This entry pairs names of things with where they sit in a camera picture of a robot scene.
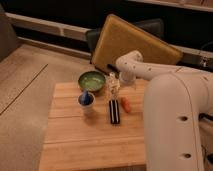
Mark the clear plastic bottle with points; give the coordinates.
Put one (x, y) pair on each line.
(113, 85)

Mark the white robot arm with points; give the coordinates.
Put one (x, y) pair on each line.
(173, 100)

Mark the yellow cushion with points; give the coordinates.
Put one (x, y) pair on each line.
(119, 37)

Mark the black striped rectangular block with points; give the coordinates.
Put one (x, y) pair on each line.
(114, 111)

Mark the white cup with blue object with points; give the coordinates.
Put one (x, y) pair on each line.
(86, 101)

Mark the green bowl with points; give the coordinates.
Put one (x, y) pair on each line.
(92, 81)

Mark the wooden cutting board table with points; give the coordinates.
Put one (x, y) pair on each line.
(78, 142)

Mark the orange carrot toy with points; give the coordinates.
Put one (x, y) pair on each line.
(125, 104)

